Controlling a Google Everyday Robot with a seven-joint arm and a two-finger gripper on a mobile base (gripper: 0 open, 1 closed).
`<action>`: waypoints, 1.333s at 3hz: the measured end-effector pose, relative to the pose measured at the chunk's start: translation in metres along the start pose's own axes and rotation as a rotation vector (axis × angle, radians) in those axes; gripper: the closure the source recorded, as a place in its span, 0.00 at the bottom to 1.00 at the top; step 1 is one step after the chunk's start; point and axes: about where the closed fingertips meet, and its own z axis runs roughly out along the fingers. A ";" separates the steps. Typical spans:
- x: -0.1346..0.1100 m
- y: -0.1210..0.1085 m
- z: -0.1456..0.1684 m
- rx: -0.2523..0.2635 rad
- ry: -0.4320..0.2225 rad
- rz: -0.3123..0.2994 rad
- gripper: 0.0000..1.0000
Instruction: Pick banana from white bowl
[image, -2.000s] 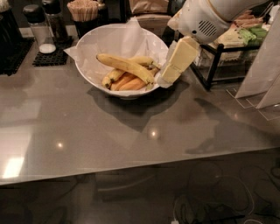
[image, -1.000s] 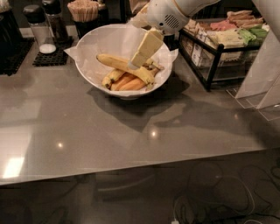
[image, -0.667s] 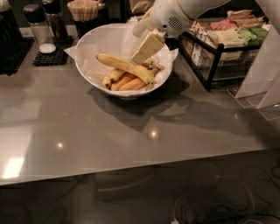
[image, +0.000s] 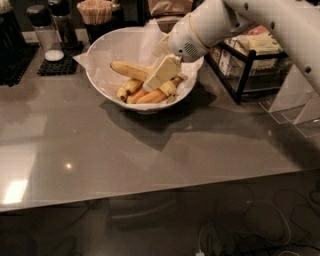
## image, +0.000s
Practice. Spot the orange ripe banana left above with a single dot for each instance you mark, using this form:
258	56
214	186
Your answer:
134	97

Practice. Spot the clear acrylic sign holder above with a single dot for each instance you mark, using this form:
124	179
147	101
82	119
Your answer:
296	103

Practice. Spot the black wire condiment rack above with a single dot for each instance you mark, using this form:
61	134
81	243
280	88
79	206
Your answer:
246	74

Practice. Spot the white paper bowl liner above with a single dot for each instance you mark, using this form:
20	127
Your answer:
133	46

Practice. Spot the black rubber mat large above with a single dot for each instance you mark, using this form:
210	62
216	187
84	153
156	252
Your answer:
11	74

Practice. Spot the small left yellow banana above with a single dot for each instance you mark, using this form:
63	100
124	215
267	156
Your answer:
129	87

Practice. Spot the cup of wooden stirrers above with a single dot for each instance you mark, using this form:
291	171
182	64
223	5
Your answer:
96	16

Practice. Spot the black rubber mat small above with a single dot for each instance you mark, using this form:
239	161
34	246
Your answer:
66	66

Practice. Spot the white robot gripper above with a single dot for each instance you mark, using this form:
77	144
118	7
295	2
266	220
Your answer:
182	39

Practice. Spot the orange ripe banana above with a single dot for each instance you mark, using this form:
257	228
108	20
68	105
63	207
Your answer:
166	91
134	97

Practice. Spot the long top yellow banana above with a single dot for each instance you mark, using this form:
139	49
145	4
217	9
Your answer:
131	70

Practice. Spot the dark pepper shaker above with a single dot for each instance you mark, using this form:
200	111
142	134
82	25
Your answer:
62	17

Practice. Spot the brown paper bag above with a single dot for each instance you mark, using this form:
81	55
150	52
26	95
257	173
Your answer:
168	12

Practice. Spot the yellow sweetener packets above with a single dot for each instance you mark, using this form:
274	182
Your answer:
263	44

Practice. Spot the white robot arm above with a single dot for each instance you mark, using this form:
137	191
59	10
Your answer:
293	23

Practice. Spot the orange ripe banana right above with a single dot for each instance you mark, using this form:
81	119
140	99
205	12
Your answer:
166	91

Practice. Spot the pink sweetener packets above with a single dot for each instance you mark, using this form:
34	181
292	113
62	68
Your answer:
257	30

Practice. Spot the glass sugar dispenser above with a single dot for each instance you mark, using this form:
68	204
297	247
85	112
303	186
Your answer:
43	26

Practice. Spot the white bowl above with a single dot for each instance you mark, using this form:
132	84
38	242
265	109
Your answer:
110	90

